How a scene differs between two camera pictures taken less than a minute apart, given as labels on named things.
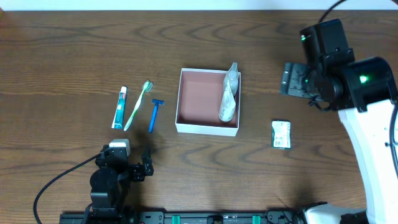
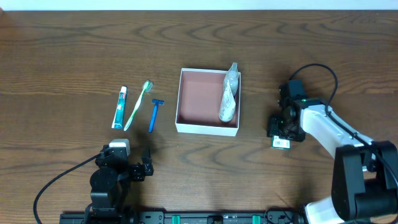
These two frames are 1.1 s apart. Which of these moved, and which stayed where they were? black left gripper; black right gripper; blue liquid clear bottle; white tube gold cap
Moved: black right gripper
Stayed: blue liquid clear bottle; white tube gold cap; black left gripper
